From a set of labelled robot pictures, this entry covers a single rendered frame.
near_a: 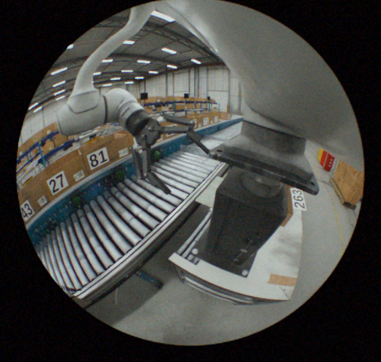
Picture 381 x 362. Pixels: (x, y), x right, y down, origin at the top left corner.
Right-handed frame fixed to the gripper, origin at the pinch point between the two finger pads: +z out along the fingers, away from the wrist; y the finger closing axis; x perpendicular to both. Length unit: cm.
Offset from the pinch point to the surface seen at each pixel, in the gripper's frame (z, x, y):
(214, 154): 3.1, -8.1, 6.2
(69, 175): -54, 10, -56
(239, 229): 20.1, -0.4, -0.9
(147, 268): 30, 55, -98
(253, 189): 14.2, -2.6, 7.8
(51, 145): -415, 102, -277
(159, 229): 7.1, 21.9, -30.1
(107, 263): 3, -1, -51
